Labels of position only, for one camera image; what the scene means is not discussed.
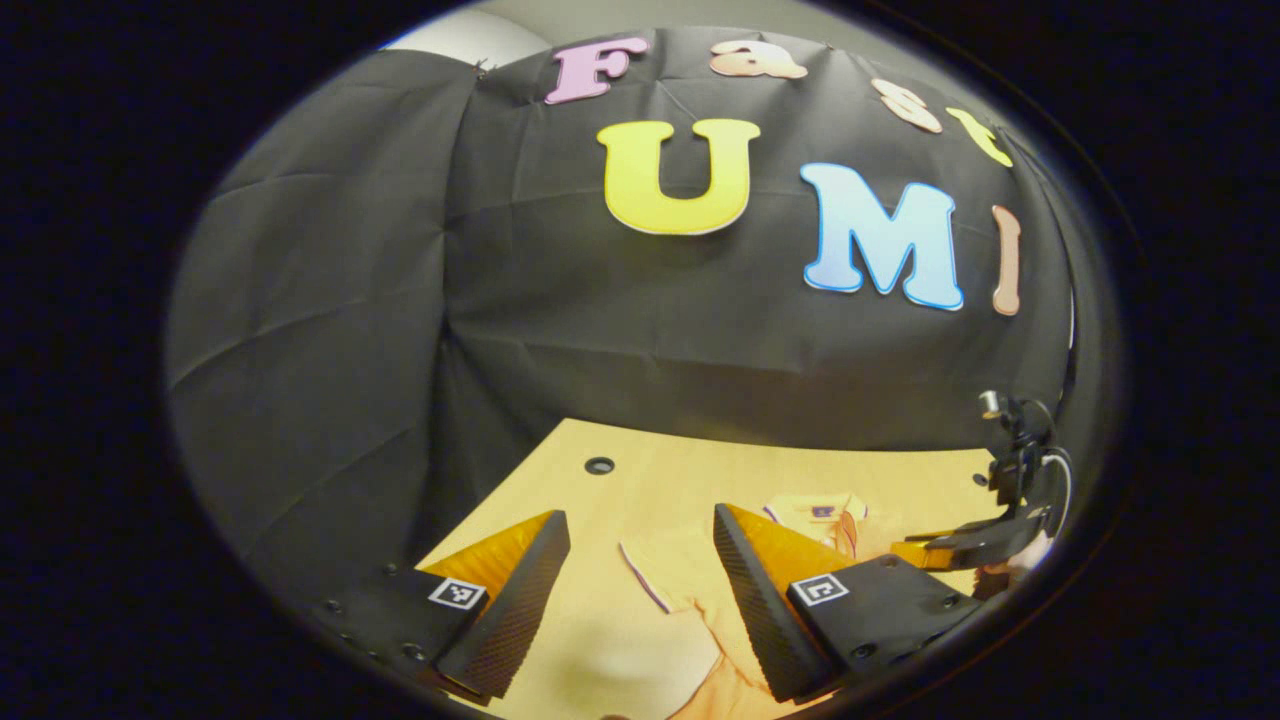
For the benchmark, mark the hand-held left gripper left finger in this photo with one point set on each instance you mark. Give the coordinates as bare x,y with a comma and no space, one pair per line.
515,610

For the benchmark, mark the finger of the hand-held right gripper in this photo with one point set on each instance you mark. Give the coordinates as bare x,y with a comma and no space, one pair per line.
975,545

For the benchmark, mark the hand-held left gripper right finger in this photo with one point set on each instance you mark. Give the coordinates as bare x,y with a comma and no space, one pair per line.
755,610

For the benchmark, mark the orange T-shirt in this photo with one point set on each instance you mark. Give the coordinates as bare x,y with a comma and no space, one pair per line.
670,570

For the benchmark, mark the black backdrop cloth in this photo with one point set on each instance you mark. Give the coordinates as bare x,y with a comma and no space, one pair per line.
400,300

